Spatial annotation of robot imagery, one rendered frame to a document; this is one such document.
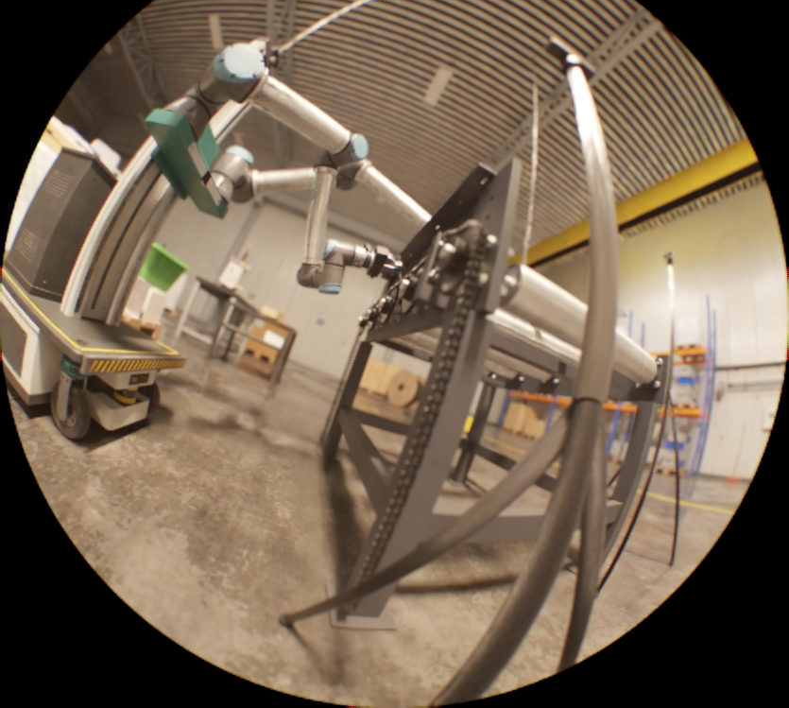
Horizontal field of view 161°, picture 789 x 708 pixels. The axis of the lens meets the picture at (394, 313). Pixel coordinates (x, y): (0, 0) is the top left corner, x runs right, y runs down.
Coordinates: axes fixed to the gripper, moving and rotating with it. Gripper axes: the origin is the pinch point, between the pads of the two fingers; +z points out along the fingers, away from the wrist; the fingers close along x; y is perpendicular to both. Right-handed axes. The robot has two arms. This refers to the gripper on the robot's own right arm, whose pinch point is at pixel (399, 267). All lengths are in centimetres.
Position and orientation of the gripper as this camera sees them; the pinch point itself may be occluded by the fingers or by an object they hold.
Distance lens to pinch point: 125.3
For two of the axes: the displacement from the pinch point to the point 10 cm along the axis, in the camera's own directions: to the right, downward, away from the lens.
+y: 1.2, 7.6, -6.4
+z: 9.1, 1.8, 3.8
